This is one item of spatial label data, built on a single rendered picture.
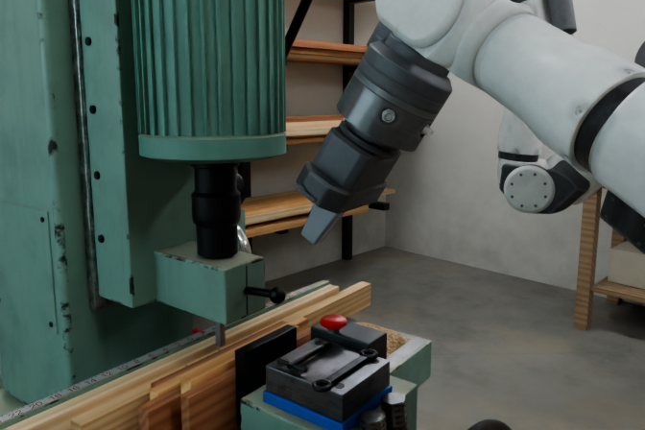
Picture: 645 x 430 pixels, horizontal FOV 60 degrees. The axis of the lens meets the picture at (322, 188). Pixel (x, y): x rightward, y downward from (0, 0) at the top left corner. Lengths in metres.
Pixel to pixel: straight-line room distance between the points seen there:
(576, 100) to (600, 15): 3.59
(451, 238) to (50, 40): 3.94
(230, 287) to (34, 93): 0.36
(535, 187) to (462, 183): 3.42
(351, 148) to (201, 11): 0.22
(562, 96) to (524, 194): 0.58
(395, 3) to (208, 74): 0.22
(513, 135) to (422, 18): 0.54
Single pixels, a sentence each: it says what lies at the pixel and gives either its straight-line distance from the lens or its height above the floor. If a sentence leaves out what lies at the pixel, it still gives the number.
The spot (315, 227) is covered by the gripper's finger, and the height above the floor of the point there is 1.13.
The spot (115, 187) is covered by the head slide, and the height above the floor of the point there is 1.16.
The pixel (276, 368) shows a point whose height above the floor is 1.00.
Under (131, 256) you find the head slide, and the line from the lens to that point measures 0.75.
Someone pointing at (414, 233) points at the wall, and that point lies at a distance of 4.67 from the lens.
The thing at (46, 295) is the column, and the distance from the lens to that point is 0.86.
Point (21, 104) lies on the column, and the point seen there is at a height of 1.26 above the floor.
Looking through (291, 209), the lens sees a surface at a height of 0.61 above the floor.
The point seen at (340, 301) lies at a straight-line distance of 0.94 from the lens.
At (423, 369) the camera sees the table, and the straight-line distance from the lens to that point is 0.90.
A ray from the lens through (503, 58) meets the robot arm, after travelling 0.42.
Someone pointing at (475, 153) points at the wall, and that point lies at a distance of 4.28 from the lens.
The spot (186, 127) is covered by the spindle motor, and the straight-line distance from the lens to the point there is 0.62.
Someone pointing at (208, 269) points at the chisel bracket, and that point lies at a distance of 0.69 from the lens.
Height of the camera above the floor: 1.27
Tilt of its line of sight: 9 degrees down
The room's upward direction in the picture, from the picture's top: straight up
